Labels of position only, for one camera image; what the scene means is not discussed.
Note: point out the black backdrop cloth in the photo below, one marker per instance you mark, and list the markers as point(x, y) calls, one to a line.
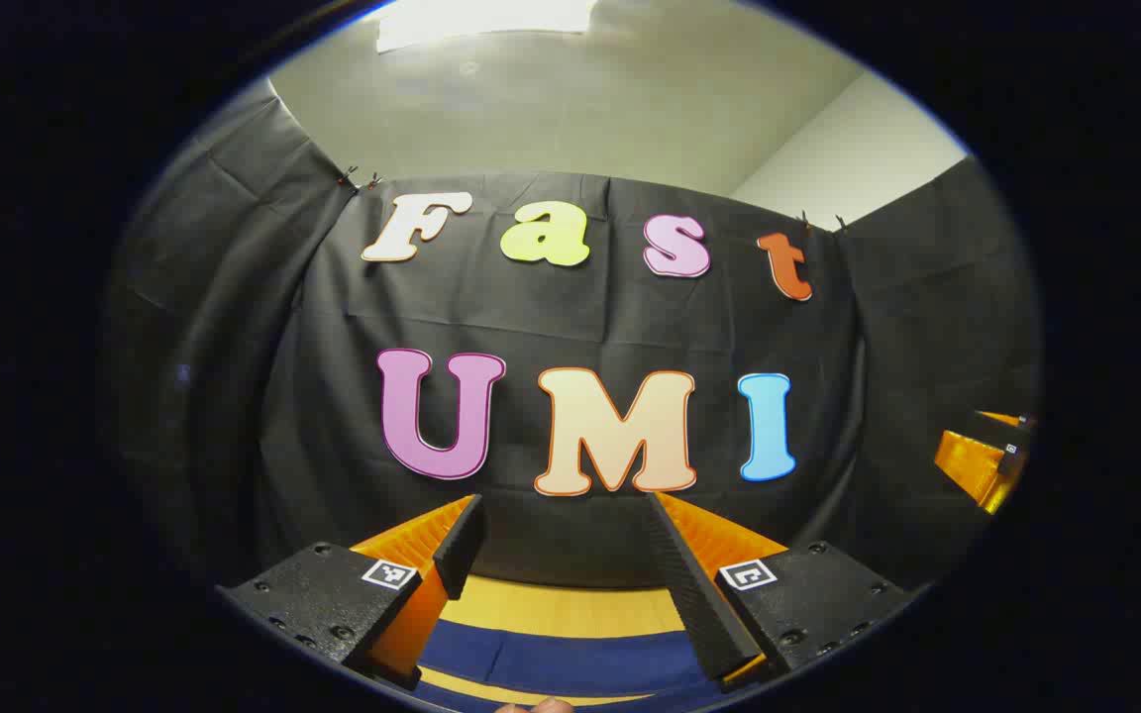
point(551, 317)

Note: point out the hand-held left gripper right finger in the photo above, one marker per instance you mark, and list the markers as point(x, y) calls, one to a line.
point(694, 604)

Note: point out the blue jeans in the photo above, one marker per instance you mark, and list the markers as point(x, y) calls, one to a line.
point(561, 659)

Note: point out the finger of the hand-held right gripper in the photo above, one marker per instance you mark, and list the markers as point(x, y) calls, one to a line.
point(967, 463)

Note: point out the ceiling light panel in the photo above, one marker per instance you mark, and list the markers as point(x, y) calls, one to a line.
point(481, 15)

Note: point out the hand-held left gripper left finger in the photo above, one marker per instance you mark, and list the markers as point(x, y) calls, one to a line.
point(460, 550)

